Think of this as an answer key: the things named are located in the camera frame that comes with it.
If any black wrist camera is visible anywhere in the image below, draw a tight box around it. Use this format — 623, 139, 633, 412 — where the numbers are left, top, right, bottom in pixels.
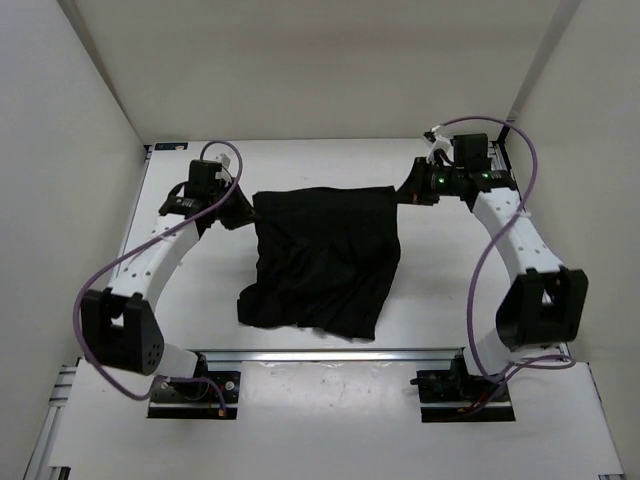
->
184, 160, 224, 201
452, 133, 491, 173

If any white front cover board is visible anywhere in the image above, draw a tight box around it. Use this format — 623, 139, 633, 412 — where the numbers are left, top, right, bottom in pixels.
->
50, 362, 623, 479

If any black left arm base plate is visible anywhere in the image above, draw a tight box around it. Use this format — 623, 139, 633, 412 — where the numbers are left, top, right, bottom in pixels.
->
147, 370, 241, 421

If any aluminium table frame rail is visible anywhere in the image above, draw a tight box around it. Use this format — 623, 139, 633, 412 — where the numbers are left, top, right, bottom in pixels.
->
84, 144, 574, 369

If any blue left corner label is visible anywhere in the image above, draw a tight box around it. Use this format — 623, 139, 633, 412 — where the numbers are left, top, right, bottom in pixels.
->
154, 142, 188, 151

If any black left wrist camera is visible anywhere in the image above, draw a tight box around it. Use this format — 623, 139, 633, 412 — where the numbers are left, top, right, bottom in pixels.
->
184, 160, 224, 201

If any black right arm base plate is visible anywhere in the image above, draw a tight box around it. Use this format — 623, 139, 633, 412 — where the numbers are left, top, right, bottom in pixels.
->
409, 369, 516, 424

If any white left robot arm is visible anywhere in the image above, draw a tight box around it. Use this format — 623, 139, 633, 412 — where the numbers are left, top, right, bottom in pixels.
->
72, 188, 253, 401

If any black pleated skirt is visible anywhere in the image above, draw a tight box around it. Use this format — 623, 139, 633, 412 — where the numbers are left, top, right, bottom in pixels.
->
237, 186, 401, 341

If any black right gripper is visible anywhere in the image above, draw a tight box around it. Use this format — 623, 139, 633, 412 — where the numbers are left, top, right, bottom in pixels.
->
390, 158, 463, 207

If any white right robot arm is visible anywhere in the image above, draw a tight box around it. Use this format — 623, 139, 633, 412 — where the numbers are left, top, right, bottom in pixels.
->
397, 157, 589, 400

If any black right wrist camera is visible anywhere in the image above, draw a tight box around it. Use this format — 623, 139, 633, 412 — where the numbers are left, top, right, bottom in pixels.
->
452, 133, 491, 173

